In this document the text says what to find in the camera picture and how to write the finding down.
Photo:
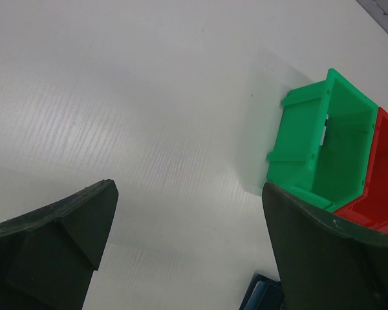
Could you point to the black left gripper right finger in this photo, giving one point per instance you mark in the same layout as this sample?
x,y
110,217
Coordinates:
x,y
324,261

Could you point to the green plastic bin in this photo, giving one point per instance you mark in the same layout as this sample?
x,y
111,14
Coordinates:
x,y
321,152

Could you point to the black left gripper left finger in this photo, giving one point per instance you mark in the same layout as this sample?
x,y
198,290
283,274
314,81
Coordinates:
x,y
48,256

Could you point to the middle red plastic bin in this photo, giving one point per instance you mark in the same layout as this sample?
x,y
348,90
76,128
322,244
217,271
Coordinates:
x,y
371,208

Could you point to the blue leather card holder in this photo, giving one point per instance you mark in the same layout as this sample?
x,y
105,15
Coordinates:
x,y
263,293

